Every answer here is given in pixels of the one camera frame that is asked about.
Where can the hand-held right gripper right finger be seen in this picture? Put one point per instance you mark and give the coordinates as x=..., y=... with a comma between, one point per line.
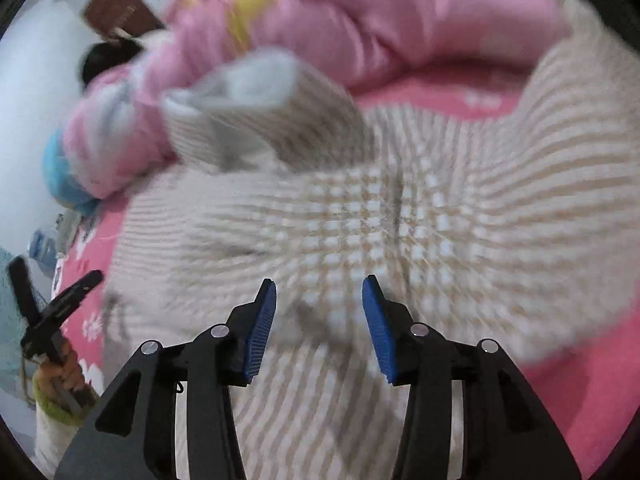
x=377, y=335

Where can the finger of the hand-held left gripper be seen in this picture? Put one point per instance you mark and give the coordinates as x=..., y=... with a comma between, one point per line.
x=75, y=292
x=30, y=300

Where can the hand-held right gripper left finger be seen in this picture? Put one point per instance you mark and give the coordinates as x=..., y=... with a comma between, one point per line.
x=260, y=340

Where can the beige white checked sweater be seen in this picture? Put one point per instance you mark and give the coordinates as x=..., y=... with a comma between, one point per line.
x=350, y=210

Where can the person's left forearm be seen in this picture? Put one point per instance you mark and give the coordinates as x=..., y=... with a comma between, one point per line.
x=55, y=430

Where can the person's left hand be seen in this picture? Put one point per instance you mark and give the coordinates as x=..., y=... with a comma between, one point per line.
x=72, y=367

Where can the small blue object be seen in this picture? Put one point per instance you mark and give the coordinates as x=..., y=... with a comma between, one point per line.
x=42, y=247

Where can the pink floral bed blanket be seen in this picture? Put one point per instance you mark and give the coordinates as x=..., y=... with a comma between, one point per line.
x=590, y=400

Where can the brown wooden door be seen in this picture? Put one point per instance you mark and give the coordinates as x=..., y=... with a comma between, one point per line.
x=120, y=7

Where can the pink printed duvet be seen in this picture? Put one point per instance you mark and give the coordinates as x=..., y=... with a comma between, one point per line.
x=400, y=25

